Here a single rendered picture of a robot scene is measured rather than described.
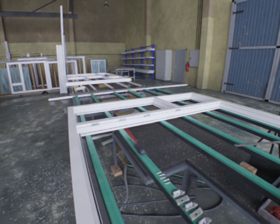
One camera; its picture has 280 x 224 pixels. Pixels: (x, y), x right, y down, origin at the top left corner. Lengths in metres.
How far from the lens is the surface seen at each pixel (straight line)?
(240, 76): 7.35
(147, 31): 13.12
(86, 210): 0.47
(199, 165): 1.19
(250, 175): 0.77
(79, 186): 0.53
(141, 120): 1.07
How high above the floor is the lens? 1.30
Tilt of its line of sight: 19 degrees down
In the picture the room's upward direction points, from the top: straight up
